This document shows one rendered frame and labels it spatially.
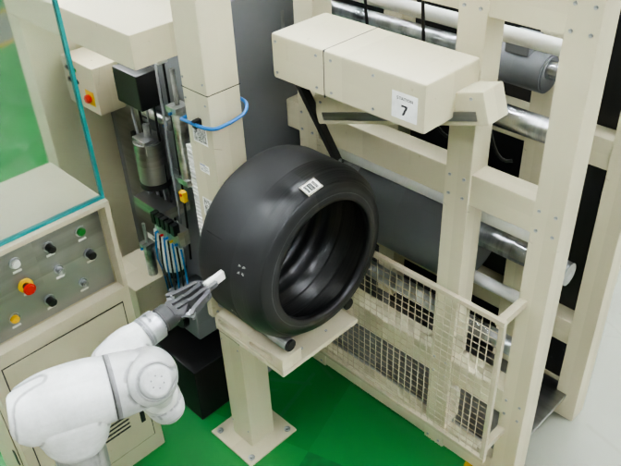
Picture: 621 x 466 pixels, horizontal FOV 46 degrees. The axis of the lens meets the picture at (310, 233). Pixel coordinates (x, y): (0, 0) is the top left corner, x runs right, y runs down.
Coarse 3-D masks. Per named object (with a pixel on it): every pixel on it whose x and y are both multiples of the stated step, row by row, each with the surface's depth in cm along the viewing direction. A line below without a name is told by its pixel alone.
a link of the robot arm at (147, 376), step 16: (112, 352) 144; (128, 352) 142; (144, 352) 142; (160, 352) 143; (112, 368) 138; (128, 368) 139; (144, 368) 137; (160, 368) 137; (176, 368) 145; (112, 384) 137; (128, 384) 136; (144, 384) 136; (160, 384) 137; (176, 384) 141; (128, 400) 138; (144, 400) 137; (160, 400) 138; (128, 416) 142
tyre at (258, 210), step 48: (288, 144) 235; (240, 192) 215; (288, 192) 210; (336, 192) 218; (240, 240) 210; (288, 240) 210; (336, 240) 261; (240, 288) 213; (288, 288) 261; (336, 288) 255; (288, 336) 235
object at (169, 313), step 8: (160, 304) 205; (168, 304) 207; (176, 304) 207; (152, 312) 204; (160, 312) 202; (168, 312) 202; (176, 312) 204; (184, 312) 204; (168, 320) 202; (176, 320) 203; (168, 328) 203
